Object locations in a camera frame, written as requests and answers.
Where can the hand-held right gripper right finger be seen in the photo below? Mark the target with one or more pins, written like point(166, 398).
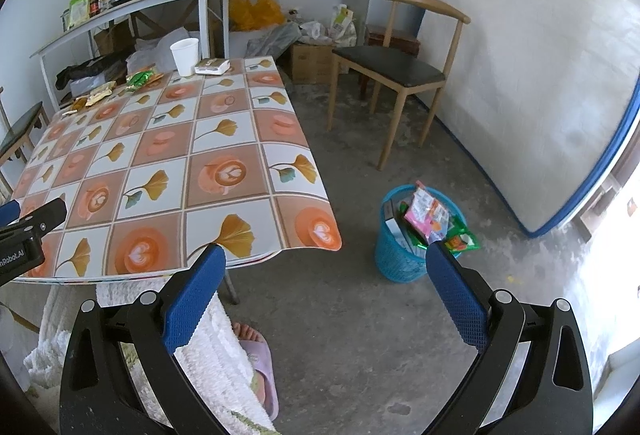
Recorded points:
point(457, 295)

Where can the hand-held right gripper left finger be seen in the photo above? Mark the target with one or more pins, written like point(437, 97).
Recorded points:
point(195, 300)

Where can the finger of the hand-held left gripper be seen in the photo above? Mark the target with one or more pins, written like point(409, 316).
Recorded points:
point(7, 212)
point(47, 215)

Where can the green orange snack bag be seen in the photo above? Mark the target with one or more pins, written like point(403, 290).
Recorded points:
point(462, 242)

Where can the blue plastic basket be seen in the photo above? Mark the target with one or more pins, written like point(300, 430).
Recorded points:
point(400, 260)

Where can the pink orange snack bag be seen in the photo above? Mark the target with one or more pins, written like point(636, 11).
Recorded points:
point(425, 215)

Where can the black white product box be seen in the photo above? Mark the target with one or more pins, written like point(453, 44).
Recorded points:
point(395, 227)

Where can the person's foot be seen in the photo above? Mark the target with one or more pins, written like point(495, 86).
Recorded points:
point(247, 331)

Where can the wooden chair dark seat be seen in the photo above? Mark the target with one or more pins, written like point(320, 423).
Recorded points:
point(395, 70)
point(20, 130)

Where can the pink slipper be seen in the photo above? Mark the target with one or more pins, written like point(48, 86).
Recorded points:
point(267, 375)

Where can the orange brown packet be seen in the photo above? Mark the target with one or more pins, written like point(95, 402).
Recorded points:
point(80, 104)

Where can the yellow snack packet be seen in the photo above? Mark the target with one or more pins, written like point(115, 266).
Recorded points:
point(100, 94)

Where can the table with patterned cloth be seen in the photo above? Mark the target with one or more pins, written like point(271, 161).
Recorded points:
point(175, 155)

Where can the black bag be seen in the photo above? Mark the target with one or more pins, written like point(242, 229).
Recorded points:
point(90, 70)

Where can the green foil packet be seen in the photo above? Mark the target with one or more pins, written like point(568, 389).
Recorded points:
point(142, 80)

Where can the white plastic sack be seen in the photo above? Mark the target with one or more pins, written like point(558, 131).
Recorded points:
point(160, 47)

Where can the green food packet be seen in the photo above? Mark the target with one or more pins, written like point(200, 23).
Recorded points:
point(80, 12)

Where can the white paper cup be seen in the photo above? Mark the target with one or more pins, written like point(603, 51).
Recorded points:
point(185, 57)

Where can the dark sauce jar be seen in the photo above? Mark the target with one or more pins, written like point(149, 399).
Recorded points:
point(94, 6)

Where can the small white box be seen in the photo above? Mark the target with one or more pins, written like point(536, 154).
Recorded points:
point(212, 66)

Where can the white side table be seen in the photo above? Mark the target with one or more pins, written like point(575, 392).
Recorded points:
point(125, 5)

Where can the white mattress blue edge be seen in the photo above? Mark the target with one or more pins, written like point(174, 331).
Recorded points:
point(530, 65)

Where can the dark wooden stool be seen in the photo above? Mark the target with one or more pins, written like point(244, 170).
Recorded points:
point(392, 40)

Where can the cardboard box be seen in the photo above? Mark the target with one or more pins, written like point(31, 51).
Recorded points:
point(312, 62)

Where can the grey plastic bag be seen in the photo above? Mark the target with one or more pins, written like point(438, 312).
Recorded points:
point(275, 40)

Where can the orange plastic bag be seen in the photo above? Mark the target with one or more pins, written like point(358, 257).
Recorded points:
point(255, 12)

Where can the white green shopping bag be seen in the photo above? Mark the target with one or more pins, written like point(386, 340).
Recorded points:
point(342, 22)

